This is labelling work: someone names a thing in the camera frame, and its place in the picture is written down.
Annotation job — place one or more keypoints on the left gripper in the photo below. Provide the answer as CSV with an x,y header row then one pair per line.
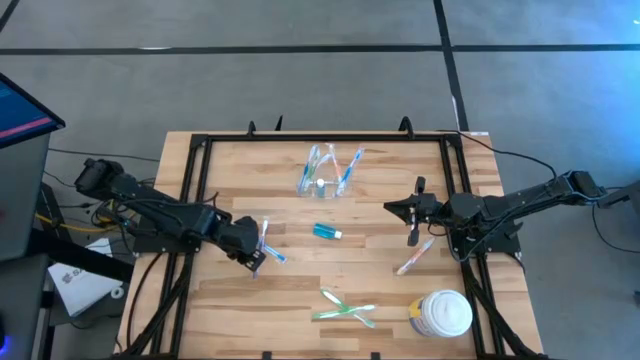
x,y
242,240

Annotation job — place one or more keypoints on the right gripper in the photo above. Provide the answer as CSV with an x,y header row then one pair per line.
x,y
430,210

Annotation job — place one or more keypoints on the purple white toothbrush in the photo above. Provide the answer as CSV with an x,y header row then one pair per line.
x,y
264,230

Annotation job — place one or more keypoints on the orange white toothbrush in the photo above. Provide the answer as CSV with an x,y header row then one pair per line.
x,y
334,160
415,256

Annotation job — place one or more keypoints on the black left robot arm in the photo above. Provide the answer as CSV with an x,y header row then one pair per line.
x,y
165,215

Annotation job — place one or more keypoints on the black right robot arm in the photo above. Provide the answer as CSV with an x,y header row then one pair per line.
x,y
525,200

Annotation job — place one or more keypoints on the clear acrylic organizer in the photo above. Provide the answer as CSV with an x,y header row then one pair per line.
x,y
332,194

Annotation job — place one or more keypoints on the white lidded wipes canister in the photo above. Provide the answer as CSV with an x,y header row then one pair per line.
x,y
445,312

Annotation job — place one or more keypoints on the small white tape roll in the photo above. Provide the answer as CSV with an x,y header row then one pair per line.
x,y
113,290

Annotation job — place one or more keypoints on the white paper sheet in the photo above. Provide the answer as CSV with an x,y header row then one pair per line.
x,y
80,290

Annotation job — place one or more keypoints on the grey stand foot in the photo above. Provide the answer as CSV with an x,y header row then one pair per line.
x,y
625,192

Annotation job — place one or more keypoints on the grey cabinet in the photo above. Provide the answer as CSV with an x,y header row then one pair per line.
x,y
20,200

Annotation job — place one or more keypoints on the computer monitor blue screen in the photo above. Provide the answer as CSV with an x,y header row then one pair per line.
x,y
20,115

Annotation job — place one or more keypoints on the black aluminium table frame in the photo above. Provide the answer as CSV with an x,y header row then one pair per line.
x,y
325,137

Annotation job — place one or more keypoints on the black cart frame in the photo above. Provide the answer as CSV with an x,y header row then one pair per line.
x,y
85,260

